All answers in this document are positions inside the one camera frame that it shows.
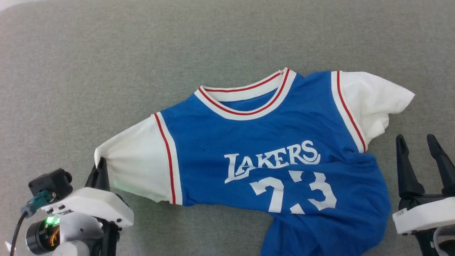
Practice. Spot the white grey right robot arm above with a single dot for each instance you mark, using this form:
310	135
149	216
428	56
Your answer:
446	243

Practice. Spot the blue white Lakers jersey shirt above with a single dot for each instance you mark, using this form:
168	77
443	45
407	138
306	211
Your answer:
277	160

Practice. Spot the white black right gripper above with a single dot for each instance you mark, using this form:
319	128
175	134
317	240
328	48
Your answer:
426	215

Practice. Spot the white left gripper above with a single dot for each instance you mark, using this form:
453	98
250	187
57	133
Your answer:
92	204

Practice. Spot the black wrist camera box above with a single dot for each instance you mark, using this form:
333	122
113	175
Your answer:
49	183

